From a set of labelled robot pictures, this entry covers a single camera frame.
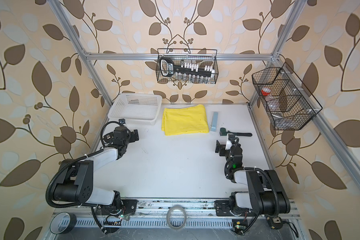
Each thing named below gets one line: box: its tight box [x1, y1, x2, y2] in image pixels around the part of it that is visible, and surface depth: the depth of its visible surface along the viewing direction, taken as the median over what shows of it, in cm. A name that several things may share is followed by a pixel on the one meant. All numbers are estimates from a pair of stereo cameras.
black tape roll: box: [49, 212, 77, 234], surface depth 71 cm
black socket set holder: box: [160, 56, 215, 83], surface depth 86 cm
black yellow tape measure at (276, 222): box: [266, 216, 299, 238], surface depth 69 cm
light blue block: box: [211, 112, 219, 131], surface depth 108 cm
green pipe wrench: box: [219, 127, 253, 137], surface depth 104 cm
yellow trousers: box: [161, 104, 209, 136], surface depth 110 cm
